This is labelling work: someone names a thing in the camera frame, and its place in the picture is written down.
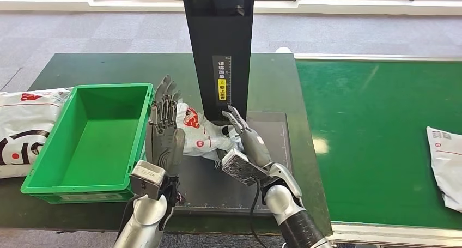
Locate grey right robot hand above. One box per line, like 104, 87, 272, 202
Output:
221, 105, 273, 170

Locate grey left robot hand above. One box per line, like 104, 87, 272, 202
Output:
145, 75, 186, 178

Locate white parcel with red stripe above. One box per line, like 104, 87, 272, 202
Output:
425, 126, 462, 214

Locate green conveyor belt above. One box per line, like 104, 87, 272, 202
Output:
294, 53, 462, 248

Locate large white courier parcel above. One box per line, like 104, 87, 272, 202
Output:
0, 87, 73, 179

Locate black yellow label sticker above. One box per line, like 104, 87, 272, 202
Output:
212, 55, 232, 106

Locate green plastic crate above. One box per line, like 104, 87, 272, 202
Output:
20, 82, 161, 204

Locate white window sill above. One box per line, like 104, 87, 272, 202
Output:
0, 0, 462, 16

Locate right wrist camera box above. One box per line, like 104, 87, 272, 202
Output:
221, 148, 270, 187

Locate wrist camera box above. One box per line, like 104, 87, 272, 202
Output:
129, 160, 167, 201
221, 148, 270, 187

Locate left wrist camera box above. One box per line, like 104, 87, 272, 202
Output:
129, 160, 167, 201

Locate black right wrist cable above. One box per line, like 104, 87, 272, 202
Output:
249, 180, 264, 248

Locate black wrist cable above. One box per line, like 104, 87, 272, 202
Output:
115, 193, 145, 240
249, 180, 264, 248

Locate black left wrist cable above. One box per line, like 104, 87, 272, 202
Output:
115, 193, 145, 240

